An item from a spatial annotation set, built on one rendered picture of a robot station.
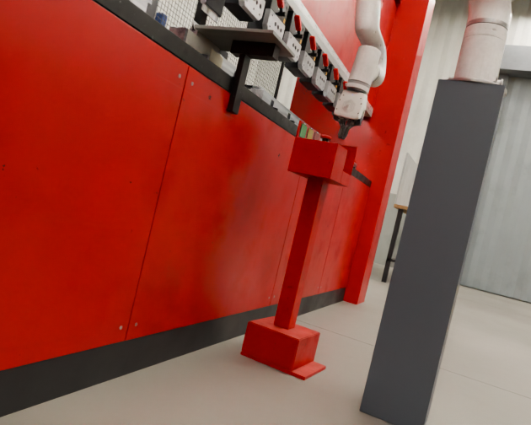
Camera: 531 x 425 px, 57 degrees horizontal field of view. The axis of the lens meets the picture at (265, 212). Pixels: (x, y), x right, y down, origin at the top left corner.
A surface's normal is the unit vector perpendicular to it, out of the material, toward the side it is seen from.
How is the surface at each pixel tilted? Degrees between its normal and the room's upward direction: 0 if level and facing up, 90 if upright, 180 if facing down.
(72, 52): 90
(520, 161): 90
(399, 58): 90
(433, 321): 90
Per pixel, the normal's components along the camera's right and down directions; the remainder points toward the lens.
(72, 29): 0.89, 0.22
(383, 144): -0.39, -0.08
